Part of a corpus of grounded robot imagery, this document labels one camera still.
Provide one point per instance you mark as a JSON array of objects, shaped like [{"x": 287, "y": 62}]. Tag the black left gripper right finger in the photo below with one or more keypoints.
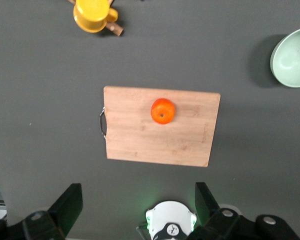
[{"x": 210, "y": 207}]

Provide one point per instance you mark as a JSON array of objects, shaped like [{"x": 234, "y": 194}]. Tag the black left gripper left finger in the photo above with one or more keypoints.
[{"x": 65, "y": 207}]

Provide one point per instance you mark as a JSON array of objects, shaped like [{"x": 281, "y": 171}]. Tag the orange fruit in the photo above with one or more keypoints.
[{"x": 162, "y": 112}]

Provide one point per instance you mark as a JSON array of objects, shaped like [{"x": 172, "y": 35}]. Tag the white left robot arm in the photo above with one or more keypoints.
[{"x": 168, "y": 215}]

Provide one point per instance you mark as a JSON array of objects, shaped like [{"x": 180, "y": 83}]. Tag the wooden cutting board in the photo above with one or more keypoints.
[{"x": 140, "y": 140}]

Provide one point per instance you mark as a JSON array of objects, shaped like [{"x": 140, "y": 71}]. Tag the light green bowl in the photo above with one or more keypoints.
[{"x": 293, "y": 60}]

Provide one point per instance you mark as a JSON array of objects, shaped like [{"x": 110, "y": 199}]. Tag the wooden mug rack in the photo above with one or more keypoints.
[{"x": 116, "y": 28}]

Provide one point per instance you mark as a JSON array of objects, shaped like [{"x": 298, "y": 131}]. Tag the yellow mug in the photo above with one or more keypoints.
[{"x": 92, "y": 15}]

